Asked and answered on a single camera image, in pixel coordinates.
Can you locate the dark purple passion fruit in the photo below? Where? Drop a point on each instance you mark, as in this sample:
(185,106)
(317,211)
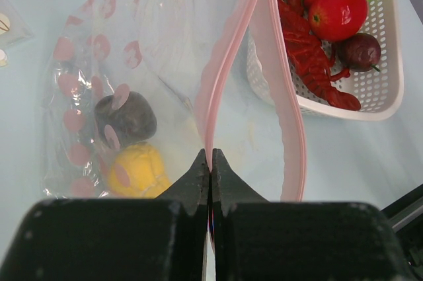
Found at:
(360,52)

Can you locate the red lobster toy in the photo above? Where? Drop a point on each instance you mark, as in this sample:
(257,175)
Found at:
(311,64)

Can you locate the yellow pear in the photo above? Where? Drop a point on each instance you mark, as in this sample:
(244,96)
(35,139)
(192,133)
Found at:
(138,171)

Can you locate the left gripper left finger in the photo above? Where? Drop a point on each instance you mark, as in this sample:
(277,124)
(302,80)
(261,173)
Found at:
(164,238)

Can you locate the dark mangosteen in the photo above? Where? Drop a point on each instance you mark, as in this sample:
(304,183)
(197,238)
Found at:
(133,122)

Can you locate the pink dotted zip bag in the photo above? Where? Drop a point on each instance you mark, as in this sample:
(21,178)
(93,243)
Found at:
(188,59)

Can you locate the red apple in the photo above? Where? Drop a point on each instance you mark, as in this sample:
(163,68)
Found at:
(337,20)

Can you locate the pile of zip bags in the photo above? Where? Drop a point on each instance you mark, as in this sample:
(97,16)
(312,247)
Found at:
(13,29)

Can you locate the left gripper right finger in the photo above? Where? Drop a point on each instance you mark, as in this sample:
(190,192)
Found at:
(254,239)

